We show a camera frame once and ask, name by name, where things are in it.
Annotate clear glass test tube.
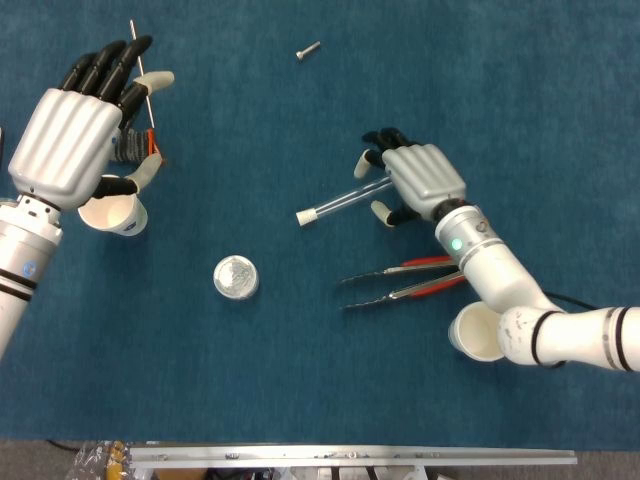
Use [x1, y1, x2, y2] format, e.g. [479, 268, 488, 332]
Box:
[310, 177, 396, 220]

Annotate aluminium profile rail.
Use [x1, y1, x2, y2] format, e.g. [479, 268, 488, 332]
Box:
[128, 442, 579, 469]

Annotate paper cup blue flower print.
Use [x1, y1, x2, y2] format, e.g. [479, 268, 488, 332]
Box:
[77, 174, 149, 236]

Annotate paper cup dark print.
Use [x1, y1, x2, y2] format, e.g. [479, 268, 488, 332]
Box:
[447, 302, 504, 363]

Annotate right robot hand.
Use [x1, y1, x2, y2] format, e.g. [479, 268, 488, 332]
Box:
[353, 127, 469, 229]

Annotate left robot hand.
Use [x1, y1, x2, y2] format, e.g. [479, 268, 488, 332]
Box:
[7, 34, 176, 211]

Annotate clear round paper clip box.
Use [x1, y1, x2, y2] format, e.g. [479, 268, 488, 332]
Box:
[212, 254, 261, 301]

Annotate steel tongs red handles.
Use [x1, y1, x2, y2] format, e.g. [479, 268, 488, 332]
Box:
[339, 255, 469, 310]

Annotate blue table cloth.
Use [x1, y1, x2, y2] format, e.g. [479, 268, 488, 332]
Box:
[0, 0, 640, 444]

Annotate grey knit work glove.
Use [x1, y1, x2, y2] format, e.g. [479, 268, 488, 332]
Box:
[107, 127, 166, 166]

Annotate silver bolt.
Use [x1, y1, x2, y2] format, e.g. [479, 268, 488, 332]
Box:
[295, 40, 322, 63]

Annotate clear plastic bag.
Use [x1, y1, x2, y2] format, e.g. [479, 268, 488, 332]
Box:
[69, 439, 134, 480]

